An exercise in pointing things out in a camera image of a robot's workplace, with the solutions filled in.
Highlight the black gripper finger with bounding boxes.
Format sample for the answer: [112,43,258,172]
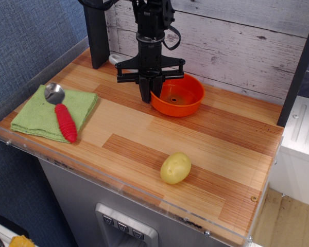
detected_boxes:
[139,77,152,103]
[150,76,165,98]

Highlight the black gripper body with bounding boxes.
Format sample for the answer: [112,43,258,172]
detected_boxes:
[115,42,185,83]

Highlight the orange pan with grey handle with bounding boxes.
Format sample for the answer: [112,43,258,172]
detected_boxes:
[109,54,205,117]

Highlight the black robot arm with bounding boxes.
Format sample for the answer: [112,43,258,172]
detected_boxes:
[115,1,185,103]

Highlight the yellow plastic potato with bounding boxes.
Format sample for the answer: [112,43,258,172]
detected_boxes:
[160,152,192,184]

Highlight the clear acrylic table guard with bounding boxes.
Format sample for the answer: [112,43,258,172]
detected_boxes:
[0,40,283,246]

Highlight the green folded cloth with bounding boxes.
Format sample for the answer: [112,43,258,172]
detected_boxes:
[10,85,98,143]

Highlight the silver dispenser button panel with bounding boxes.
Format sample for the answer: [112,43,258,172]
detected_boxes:
[95,203,159,246]

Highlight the grey toy fridge cabinet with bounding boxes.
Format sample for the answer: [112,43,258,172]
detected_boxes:
[40,160,225,246]

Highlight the white toy sink unit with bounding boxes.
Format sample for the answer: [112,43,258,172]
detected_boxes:
[269,96,309,205]

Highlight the yellow object bottom left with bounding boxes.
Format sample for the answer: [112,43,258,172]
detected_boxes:
[8,235,36,247]

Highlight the black left frame post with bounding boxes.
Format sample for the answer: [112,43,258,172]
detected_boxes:
[83,1,110,69]

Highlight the black frame post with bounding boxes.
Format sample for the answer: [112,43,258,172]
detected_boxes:
[83,1,110,69]
[277,33,309,127]

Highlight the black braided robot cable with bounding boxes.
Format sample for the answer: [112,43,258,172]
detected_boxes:
[78,0,182,51]

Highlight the spoon with red handle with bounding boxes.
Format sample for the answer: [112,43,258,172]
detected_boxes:
[44,83,77,143]

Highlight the black right frame post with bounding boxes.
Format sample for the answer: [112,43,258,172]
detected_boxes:
[277,33,309,127]

